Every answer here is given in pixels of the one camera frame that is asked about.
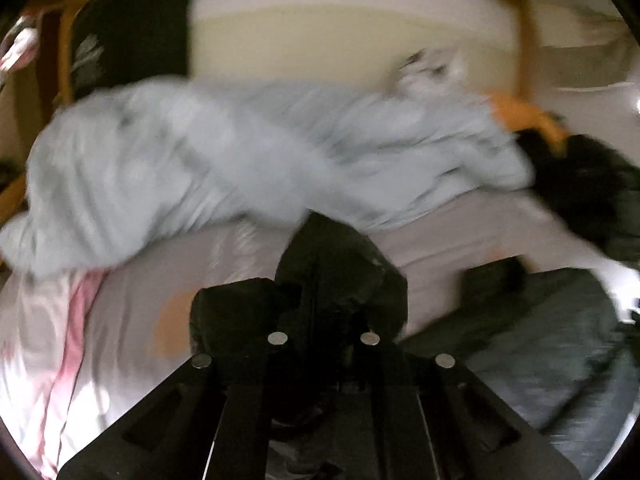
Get grey quilt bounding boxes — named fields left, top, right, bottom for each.
left=0, top=77, right=536, bottom=278

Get orange pillow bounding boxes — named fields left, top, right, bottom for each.
left=487, top=92, right=571, bottom=156

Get pale lavender garment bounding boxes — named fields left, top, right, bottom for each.
left=392, top=49, right=471, bottom=96

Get checked bed curtain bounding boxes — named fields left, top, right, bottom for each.
left=540, top=5, right=640, bottom=93

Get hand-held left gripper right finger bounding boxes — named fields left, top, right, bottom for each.
left=360, top=331, right=583, bottom=480

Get black puffer jacket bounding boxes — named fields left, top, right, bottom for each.
left=190, top=210, right=640, bottom=480

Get pink white hanging clothes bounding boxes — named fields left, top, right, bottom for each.
left=0, top=25, right=38, bottom=73

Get white bedsheet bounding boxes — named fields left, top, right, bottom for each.
left=0, top=192, right=640, bottom=480

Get pink white cloth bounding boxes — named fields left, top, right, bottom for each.
left=0, top=265, right=113, bottom=478

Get wooden bunk bed frame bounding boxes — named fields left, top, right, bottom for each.
left=0, top=0, right=541, bottom=271

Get dark green puffer jacket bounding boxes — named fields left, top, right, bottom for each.
left=515, top=130, right=640, bottom=266

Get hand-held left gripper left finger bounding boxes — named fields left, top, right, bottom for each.
left=57, top=332, right=291, bottom=480

